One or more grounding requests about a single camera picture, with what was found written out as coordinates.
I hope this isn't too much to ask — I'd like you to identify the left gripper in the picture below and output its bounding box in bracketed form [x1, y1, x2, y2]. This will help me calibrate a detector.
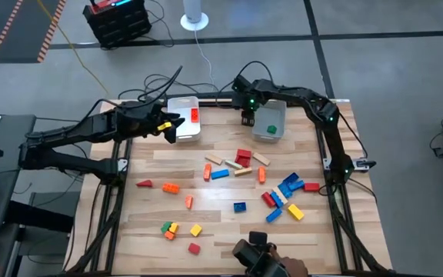
[115, 100, 186, 145]

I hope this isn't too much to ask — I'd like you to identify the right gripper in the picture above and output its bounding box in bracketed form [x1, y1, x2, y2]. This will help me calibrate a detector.
[231, 75, 263, 127]

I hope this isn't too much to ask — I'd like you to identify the white plastic bin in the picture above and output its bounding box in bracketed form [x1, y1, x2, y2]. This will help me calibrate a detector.
[251, 98, 288, 144]
[166, 95, 202, 144]

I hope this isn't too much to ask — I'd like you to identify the large red block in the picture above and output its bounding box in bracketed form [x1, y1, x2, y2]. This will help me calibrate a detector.
[234, 149, 253, 169]

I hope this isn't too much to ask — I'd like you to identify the red cylinder block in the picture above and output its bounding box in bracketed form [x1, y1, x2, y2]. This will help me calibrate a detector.
[261, 192, 277, 209]

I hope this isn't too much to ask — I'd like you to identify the yellow rectangular block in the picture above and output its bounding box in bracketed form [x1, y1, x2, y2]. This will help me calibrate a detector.
[286, 203, 305, 222]

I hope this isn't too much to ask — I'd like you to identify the black power strip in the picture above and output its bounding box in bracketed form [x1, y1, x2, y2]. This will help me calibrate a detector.
[200, 91, 235, 101]

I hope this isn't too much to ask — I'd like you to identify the black plastic crate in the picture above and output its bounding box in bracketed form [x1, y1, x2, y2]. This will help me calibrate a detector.
[82, 0, 153, 50]

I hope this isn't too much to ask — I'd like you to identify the person's hand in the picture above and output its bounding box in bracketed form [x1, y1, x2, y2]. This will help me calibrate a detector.
[269, 248, 309, 277]

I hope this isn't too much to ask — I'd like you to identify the dark grey desk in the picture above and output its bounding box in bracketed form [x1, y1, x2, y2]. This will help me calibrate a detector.
[0, 114, 38, 232]

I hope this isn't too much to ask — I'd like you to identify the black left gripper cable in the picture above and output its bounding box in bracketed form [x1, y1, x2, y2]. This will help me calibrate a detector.
[136, 65, 184, 103]

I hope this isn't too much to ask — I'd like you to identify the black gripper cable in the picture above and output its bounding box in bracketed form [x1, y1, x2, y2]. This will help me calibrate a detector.
[215, 60, 276, 108]
[136, 65, 184, 103]

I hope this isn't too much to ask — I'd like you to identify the black floor cable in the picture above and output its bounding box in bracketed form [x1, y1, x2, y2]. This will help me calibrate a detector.
[117, 72, 221, 102]

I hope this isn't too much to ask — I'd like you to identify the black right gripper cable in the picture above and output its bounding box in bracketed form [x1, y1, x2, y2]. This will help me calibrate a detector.
[215, 60, 276, 108]

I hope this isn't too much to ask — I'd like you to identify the white floor cable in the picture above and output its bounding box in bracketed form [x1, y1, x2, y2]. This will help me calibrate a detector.
[193, 29, 217, 93]

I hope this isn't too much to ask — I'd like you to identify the white pedestal stand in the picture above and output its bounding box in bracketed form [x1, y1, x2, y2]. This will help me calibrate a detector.
[179, 0, 210, 32]

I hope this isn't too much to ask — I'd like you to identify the yellow cable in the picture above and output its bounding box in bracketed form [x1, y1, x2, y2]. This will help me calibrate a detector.
[35, 0, 110, 96]

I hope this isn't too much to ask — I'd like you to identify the black handheld camera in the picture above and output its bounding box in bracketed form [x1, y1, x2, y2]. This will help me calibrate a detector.
[231, 230, 290, 277]

